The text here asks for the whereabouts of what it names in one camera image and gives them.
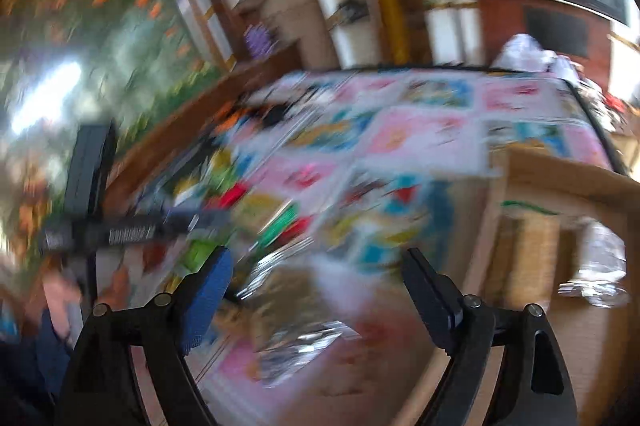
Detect silver foil snack packet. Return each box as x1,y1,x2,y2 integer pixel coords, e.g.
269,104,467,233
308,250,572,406
235,251,361,387
557,218,631,309

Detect red brown television cabinet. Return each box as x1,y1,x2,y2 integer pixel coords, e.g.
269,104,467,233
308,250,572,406
477,0,613,72

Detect printed floral tablecloth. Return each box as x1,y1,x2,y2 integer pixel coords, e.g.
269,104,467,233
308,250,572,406
95,68,621,426

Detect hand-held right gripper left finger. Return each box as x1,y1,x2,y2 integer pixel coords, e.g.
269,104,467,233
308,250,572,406
52,246,234,426

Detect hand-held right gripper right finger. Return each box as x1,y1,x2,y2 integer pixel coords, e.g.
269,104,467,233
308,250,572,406
401,247,581,426

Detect green landscape wall painting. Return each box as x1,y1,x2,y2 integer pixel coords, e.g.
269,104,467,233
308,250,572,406
0,0,231,257

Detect cardboard box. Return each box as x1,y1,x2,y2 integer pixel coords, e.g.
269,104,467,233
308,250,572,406
462,148,640,426

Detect white plastic bag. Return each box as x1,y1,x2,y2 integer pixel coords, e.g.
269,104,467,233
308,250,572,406
492,33,581,79

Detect person's left hand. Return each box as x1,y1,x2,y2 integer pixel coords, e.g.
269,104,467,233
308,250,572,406
41,266,87,338

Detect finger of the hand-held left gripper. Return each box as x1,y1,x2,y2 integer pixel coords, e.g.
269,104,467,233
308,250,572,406
165,210,232,238

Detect pile of colourful snack packets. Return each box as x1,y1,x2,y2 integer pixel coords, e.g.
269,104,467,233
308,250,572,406
135,96,321,287

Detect long cracker packet green ends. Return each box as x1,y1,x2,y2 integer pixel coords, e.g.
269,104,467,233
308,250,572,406
500,201,561,307

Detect purple decorative object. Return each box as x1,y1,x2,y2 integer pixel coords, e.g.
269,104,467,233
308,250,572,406
244,25,273,57

